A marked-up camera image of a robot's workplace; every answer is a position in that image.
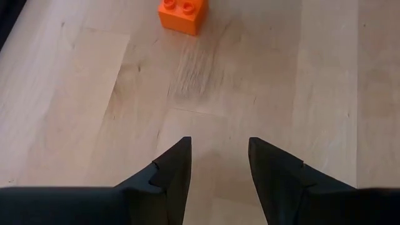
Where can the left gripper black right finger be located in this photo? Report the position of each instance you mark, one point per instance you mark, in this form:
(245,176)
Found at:
(312,203)

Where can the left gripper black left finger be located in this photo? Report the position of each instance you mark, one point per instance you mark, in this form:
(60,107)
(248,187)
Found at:
(78,206)

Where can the orange square block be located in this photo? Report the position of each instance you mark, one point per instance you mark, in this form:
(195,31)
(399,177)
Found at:
(182,18)

